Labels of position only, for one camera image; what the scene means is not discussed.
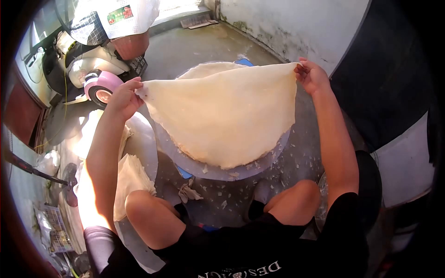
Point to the person's right hand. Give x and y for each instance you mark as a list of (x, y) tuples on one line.
[(312, 77)]

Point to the person's left hand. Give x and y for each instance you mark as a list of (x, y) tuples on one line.
[(123, 99)]

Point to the person's right fingers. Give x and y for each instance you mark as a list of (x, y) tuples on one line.
[(301, 68)]

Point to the person's left fingers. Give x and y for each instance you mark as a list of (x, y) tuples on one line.
[(131, 83)]

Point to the person's left thumb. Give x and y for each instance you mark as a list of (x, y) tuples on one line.
[(138, 100)]

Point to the large round pale dough sheet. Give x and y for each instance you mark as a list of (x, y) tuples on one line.
[(222, 114)]

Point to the round white tray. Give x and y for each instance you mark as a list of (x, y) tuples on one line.
[(142, 142)]

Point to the white and pink scooter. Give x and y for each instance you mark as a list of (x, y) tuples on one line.
[(90, 66)]

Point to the stack of round dough sheets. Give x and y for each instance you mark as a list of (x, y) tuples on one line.
[(208, 68)]

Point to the pile of folded dough sheets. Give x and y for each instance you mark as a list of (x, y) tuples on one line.
[(130, 180)]

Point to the large black round board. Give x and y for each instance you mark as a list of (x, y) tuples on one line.
[(382, 76)]

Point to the flat cardboard piece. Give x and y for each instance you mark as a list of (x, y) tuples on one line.
[(199, 21)]

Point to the white rag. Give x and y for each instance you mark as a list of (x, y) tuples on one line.
[(187, 193)]

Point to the round grey tray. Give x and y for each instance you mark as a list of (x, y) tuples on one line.
[(215, 174)]

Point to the small standing fan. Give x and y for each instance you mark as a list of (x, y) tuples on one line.
[(68, 184)]

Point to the white plastic bag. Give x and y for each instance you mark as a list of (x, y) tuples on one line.
[(48, 162)]

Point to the person's legs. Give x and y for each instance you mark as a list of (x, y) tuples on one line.
[(156, 219)]

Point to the black rod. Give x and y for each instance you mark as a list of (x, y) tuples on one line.
[(34, 170)]

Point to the stack of printed papers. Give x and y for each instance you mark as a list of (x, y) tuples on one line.
[(55, 226)]

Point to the person's body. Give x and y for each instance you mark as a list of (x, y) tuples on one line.
[(243, 253)]

